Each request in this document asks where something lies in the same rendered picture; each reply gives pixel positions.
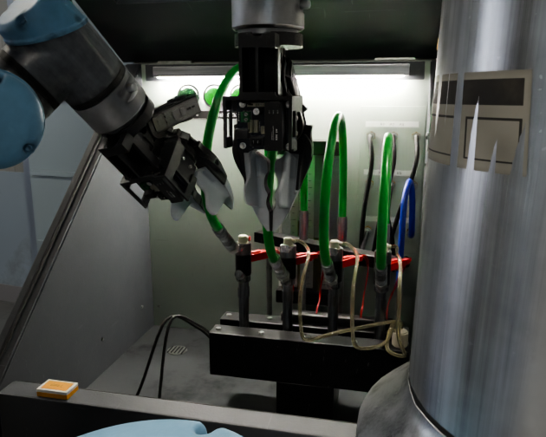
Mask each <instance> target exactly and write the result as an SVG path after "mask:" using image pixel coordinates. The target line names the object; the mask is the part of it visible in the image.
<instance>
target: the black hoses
mask: <svg viewBox="0 0 546 437"><path fill-rule="evenodd" d="M372 138H373V136H372V135H371V134H369V135H368V137H367V142H368V148H369V168H368V174H367V183H366V188H365V193H364V199H363V204H362V210H361V227H360V239H359V249H362V250H365V247H366V244H367V239H368V235H369V231H365V234H364V229H365V219H366V211H367V200H368V195H369V190H370V186H371V180H372V175H373V170H374V146H373V140H372ZM414 148H415V155H414V162H413V169H412V171H411V174H410V177H409V179H412V180H414V177H415V174H416V172H417V168H418V164H419V136H418V135H414ZM395 165H396V143H395V135H394V134H393V160H392V180H393V174H394V169H395ZM392 180H391V200H390V208H391V201H392V195H393V185H392ZM400 206H401V201H400ZM400 206H399V208H398V211H397V213H396V216H395V219H394V222H393V227H392V225H391V220H390V219H389V224H390V243H389V244H390V245H395V242H394V234H395V232H396V228H397V225H398V223H399V220H400ZM376 240H377V224H376V228H375V234H374V241H373V247H372V251H375V250H376Z"/></svg>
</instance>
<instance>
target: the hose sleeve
mask: <svg viewBox="0 0 546 437"><path fill-rule="evenodd" d="M220 224H221V226H222V229H221V230H220V231H219V232H215V231H214V230H213V229H212V231H213V232H214V234H215V235H216V236H217V237H218V238H219V240H220V241H221V242H222V244H223V245H224V247H225V248H226V249H227V250H229V251H232V250H234V249H235V247H236V242H235V240H234V239H233V237H232V236H231V235H230V233H229V232H227V230H226V228H225V227H224V226H223V224H222V223H220Z"/></svg>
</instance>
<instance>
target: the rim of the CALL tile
mask: <svg viewBox="0 0 546 437"><path fill-rule="evenodd" d="M48 381H55V382H65V381H57V380H50V379H48V380H47V381H46V382H48ZM46 382H44V383H43V384H42V385H41V386H40V387H39V388H37V389H36V392H43V393H50V394H56V395H68V394H69V393H70V392H71V391H72V390H74V389H75V388H76V387H77V386H78V382H68V383H74V385H72V386H71V387H70V388H69V389H68V390H67V391H61V390H54V389H47V388H41V387H42V386H43V385H44V384H45V383H46Z"/></svg>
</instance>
